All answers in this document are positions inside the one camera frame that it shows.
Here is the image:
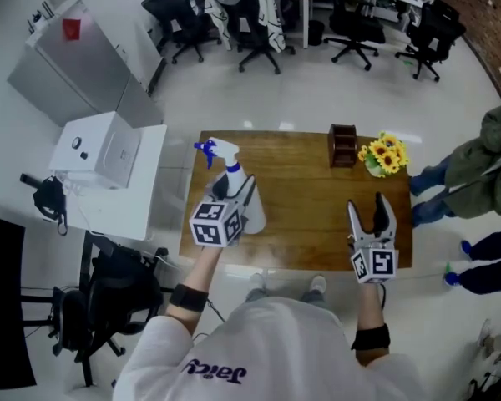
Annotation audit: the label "black headset with strap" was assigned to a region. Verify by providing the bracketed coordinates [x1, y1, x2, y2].
[19, 172, 70, 237]

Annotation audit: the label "black office chair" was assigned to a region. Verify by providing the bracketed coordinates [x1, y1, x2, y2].
[19, 243, 170, 388]
[394, 0, 468, 84]
[141, 0, 220, 65]
[322, 0, 387, 73]
[222, 0, 296, 75]

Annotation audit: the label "person's white sweatshirt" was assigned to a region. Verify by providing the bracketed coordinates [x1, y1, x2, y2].
[112, 296, 428, 401]

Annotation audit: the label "potted yellow sunflowers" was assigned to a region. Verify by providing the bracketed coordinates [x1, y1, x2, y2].
[357, 130, 410, 180]

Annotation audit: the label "person's grey trousers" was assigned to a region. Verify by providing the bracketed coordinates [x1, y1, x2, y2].
[245, 286, 331, 309]

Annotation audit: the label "white black patterned jacket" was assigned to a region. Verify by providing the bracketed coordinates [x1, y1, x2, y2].
[204, 0, 286, 54]

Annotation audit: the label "grey metal cabinet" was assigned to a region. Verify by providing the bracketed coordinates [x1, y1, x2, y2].
[6, 0, 165, 129]

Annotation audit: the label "dark wooden desk organizer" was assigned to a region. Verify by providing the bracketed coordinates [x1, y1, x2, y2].
[327, 123, 358, 169]

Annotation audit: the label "white box appliance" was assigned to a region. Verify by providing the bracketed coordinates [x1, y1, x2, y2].
[48, 111, 145, 190]

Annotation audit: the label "white side table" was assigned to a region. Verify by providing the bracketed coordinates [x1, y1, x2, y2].
[48, 124, 169, 242]

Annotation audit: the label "person's right shoe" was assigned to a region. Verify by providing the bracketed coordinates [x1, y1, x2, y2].
[310, 274, 328, 297]

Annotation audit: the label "red sticker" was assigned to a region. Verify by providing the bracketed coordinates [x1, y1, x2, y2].
[62, 18, 82, 42]

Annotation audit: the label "white spray bottle blue trigger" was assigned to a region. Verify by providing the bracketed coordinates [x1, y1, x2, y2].
[194, 137, 267, 236]

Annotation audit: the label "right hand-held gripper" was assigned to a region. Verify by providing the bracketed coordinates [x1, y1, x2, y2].
[347, 192, 400, 286]

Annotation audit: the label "black waste bin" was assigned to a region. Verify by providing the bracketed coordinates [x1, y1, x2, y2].
[308, 19, 326, 47]

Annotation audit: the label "person's right forearm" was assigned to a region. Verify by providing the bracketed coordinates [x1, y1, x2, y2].
[356, 281, 392, 368]

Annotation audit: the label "black flat panel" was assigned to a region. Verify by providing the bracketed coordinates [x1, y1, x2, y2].
[0, 211, 38, 393]

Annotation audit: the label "person's left shoe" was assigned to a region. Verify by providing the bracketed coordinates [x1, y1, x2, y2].
[248, 272, 269, 292]

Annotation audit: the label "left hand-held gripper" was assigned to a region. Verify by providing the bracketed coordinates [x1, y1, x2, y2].
[189, 173, 257, 249]

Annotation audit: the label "person's left forearm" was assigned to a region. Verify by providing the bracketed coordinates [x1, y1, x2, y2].
[165, 243, 225, 334]

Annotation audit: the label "person's shoe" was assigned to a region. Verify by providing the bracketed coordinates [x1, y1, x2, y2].
[310, 274, 328, 297]
[248, 272, 269, 292]

